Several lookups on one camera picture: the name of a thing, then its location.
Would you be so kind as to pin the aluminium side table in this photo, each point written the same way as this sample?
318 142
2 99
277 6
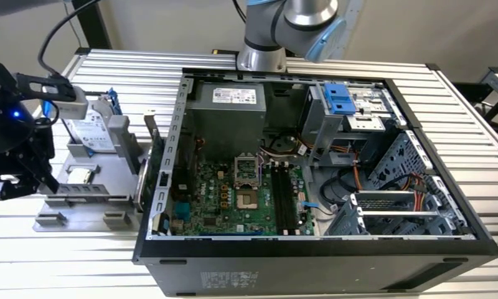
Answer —
495 74

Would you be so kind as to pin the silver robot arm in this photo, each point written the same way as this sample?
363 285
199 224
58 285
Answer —
265 31

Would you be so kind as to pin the silver drive cage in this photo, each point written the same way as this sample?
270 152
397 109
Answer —
319 130

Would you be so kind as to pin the grey power supply unit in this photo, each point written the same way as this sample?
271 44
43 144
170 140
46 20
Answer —
223 124

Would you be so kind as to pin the green motherboard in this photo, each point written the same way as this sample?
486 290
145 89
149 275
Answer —
211 187

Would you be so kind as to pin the grey parts rack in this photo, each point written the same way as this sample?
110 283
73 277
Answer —
111 180

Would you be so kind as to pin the yellow black plug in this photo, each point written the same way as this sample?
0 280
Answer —
221 51

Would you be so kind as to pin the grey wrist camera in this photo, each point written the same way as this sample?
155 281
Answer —
71 107

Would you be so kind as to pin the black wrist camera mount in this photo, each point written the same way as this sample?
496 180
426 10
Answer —
23 84

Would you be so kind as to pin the black post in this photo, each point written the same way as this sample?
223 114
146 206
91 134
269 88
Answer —
97 31

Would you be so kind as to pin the CPU socket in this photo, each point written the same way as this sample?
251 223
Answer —
249 200

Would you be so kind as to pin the grey disk bay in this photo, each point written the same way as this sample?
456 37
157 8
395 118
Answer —
381 199

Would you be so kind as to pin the blue chip heatsink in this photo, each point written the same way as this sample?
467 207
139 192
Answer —
181 210

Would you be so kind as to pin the black RAM slot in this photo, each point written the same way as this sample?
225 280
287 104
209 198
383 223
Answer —
278 199
282 199
287 199
293 199

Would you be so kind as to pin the silver CPU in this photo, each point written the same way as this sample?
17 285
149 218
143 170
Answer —
79 176

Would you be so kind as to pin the green graphics card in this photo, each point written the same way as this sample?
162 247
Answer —
146 180

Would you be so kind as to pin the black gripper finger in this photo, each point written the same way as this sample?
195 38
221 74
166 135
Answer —
18 188
45 174

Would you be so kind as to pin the black PC case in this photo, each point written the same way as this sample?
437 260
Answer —
315 274

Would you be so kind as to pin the blue drive latch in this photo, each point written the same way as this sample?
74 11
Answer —
338 99

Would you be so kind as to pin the hard disk in blue carrier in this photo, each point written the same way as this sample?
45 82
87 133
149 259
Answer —
94 130

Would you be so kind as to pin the locking lever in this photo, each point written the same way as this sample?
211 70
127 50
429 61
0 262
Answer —
258 171

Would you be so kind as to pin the blue expansion slot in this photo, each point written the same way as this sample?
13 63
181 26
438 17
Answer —
231 232

